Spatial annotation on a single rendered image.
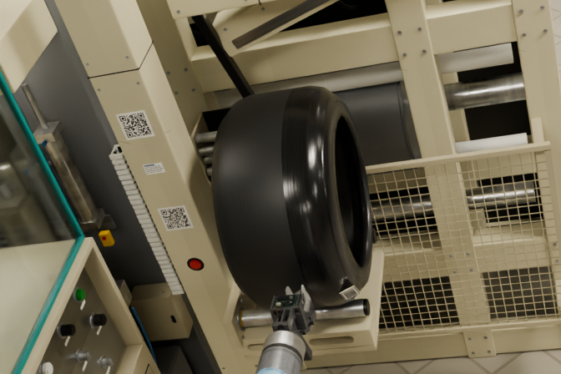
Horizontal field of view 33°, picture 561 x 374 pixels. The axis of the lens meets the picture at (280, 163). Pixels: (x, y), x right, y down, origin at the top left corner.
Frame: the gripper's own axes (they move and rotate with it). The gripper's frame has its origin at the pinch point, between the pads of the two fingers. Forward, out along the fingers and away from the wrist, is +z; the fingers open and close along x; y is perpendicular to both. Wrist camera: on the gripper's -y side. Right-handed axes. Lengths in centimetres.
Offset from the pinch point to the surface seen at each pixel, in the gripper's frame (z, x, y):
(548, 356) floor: 87, -50, -100
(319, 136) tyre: 15.7, -9.8, 33.0
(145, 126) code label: 15, 31, 43
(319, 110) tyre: 23.5, -9.3, 35.9
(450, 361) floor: 89, -16, -100
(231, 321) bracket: 10.5, 24.1, -13.6
